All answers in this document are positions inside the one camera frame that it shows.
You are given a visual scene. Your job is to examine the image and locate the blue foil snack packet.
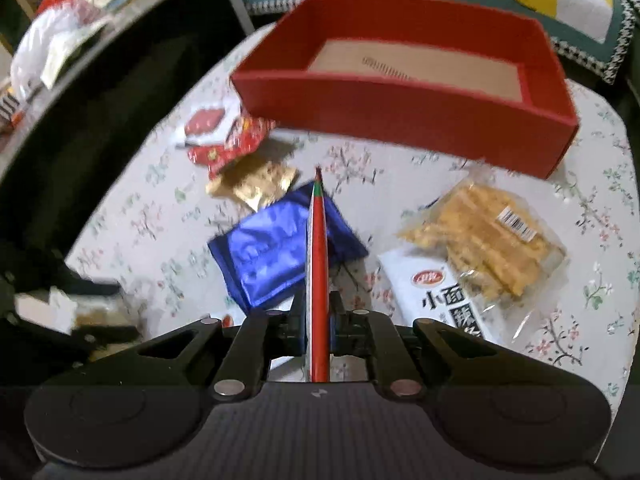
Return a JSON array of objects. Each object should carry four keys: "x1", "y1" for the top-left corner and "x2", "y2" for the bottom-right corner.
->
[{"x1": 207, "y1": 181, "x2": 369, "y2": 317}]

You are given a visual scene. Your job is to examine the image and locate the white noodle snack packet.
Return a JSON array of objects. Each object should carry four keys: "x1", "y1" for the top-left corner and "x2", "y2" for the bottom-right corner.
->
[{"x1": 378, "y1": 245, "x2": 500, "y2": 344}]

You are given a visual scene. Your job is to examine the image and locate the thin red snack packet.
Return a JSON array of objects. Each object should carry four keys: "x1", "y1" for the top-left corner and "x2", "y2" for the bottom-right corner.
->
[{"x1": 306, "y1": 167, "x2": 330, "y2": 382}]

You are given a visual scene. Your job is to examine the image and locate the gold foil snack packet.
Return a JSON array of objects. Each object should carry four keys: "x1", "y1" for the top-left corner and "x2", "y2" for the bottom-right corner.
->
[{"x1": 205, "y1": 155, "x2": 298, "y2": 211}]

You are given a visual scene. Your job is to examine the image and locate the clear bag yellow crackers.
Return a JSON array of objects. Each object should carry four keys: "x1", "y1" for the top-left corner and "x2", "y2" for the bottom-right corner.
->
[{"x1": 398, "y1": 179, "x2": 566, "y2": 306}]

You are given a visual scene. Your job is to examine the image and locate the red printed snack packet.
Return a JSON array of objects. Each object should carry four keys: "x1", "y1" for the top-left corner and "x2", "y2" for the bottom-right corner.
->
[{"x1": 186, "y1": 115, "x2": 277, "y2": 179}]

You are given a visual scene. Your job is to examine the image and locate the white sausage packet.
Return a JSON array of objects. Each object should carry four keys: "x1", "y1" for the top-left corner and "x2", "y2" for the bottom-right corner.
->
[{"x1": 170, "y1": 104, "x2": 241, "y2": 148}]

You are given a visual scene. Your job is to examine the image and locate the red cardboard tray box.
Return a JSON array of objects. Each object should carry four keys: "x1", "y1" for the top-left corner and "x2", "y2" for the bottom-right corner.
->
[{"x1": 231, "y1": 0, "x2": 579, "y2": 179}]

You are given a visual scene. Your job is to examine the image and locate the black chair back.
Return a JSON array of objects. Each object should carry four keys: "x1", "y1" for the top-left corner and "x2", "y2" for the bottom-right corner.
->
[{"x1": 1, "y1": 0, "x2": 246, "y2": 278}]

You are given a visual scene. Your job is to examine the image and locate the white red plastic bag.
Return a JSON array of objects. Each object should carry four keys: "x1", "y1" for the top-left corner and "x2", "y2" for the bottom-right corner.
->
[{"x1": 10, "y1": 0, "x2": 111, "y2": 103}]

